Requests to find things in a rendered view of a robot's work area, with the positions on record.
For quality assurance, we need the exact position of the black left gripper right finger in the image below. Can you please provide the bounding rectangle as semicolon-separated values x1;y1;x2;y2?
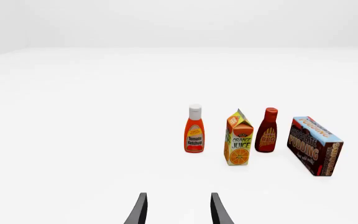
210;192;235;224

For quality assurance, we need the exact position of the orange juice carton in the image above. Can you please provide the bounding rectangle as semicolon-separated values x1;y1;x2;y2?
223;108;255;167

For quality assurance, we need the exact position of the tomato ketchup bottle white cap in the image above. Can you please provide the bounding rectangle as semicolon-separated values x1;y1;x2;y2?
183;103;205;154

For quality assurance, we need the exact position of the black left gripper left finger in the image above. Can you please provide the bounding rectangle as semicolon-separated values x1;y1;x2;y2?
123;192;149;224

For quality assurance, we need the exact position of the brown chocolate pudding box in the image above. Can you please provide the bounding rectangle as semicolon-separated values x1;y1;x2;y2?
287;116;344;177

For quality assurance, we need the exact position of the dark red BBQ sauce bottle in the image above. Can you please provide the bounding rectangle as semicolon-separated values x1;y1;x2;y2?
254;106;279;154

